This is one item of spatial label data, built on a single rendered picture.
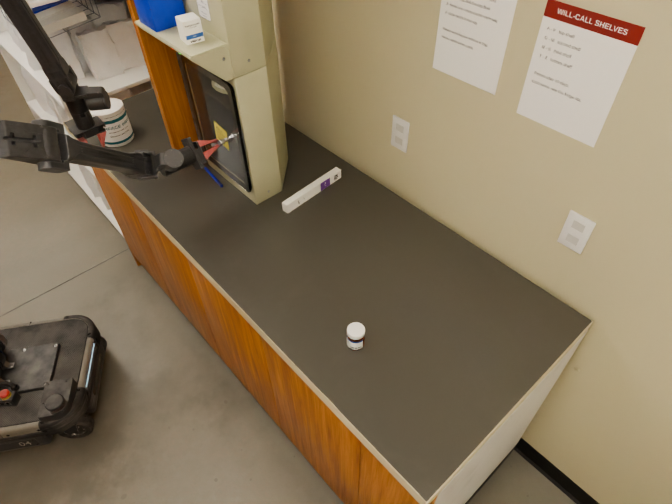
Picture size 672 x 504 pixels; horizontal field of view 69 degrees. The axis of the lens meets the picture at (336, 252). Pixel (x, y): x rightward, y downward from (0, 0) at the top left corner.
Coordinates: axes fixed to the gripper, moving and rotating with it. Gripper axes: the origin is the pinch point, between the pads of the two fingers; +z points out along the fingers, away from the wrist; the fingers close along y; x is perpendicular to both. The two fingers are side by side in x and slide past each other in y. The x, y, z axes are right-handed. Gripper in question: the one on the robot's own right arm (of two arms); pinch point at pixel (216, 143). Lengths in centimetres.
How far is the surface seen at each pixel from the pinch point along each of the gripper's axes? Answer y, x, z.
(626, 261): -61, -93, 51
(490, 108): -17, -66, 50
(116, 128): 17, 55, -15
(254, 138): -2.9, -9.6, 8.7
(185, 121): 9.8, 26.1, 2.4
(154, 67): 28.5, 14.1, -2.9
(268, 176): -17.0, -0.6, 11.7
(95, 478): -103, 55, -89
